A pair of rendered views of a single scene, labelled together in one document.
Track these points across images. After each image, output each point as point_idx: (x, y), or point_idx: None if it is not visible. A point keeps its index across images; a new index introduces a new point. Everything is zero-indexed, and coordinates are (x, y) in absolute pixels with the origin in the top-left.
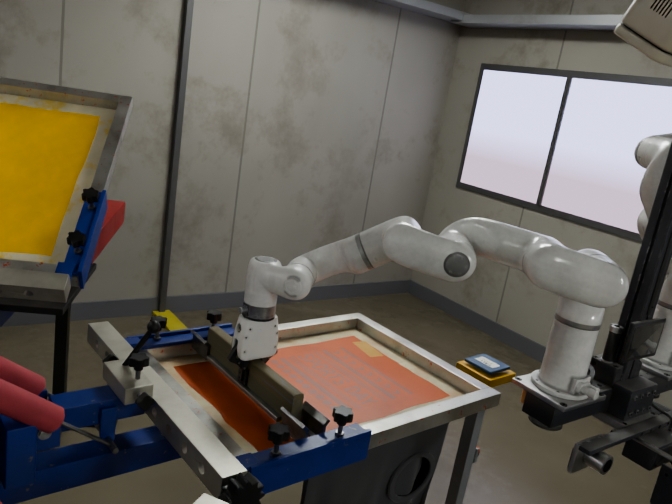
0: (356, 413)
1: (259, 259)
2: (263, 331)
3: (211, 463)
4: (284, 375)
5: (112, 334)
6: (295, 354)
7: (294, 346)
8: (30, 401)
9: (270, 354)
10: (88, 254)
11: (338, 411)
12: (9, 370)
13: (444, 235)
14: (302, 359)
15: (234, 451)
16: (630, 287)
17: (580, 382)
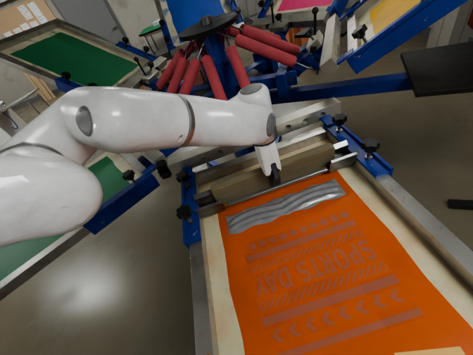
0: (241, 263)
1: (248, 86)
2: (255, 149)
3: (177, 155)
4: (314, 218)
5: (317, 108)
6: (371, 238)
7: (398, 242)
8: (217, 98)
9: (263, 172)
10: (368, 47)
11: (182, 206)
12: (241, 87)
13: (44, 153)
14: (357, 243)
15: (203, 172)
16: None
17: None
